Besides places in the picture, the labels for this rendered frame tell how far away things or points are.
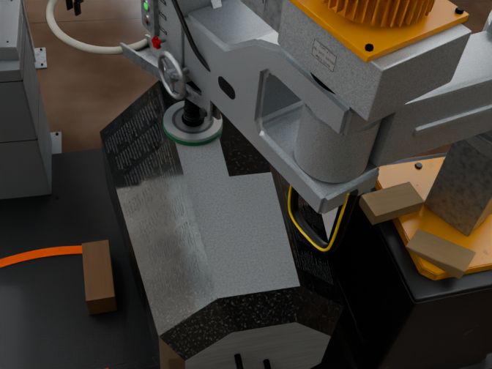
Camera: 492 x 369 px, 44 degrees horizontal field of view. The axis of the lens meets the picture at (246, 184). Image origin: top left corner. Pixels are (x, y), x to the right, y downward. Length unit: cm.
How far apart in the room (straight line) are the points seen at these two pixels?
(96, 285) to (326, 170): 146
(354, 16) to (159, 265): 113
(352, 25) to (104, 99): 262
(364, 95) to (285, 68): 29
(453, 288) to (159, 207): 101
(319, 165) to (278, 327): 58
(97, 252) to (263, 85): 147
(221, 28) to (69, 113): 202
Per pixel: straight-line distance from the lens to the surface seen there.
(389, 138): 153
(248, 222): 197
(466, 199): 215
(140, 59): 232
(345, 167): 150
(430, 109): 154
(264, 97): 159
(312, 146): 148
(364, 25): 123
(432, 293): 211
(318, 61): 129
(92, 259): 279
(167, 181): 214
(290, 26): 134
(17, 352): 276
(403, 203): 219
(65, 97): 374
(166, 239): 204
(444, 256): 212
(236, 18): 178
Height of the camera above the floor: 242
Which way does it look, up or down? 49 degrees down
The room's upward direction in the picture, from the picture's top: 7 degrees clockwise
